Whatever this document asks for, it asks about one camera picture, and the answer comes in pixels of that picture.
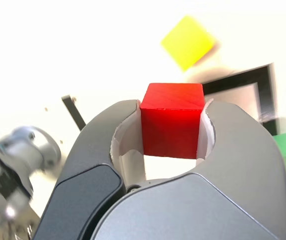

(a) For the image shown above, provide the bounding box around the black tape square outline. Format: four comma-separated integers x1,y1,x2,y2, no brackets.
202,63,277,136

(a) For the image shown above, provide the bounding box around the red cube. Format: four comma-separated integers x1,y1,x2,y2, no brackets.
139,82,206,160

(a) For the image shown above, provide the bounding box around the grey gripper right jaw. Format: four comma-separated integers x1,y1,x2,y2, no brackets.
90,98,286,240

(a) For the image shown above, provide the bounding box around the black tape strip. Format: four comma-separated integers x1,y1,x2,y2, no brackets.
61,94,87,132

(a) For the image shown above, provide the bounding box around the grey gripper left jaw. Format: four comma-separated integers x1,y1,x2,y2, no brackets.
31,99,147,240

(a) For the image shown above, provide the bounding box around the yellow cube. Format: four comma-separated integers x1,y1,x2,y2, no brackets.
160,15,217,73

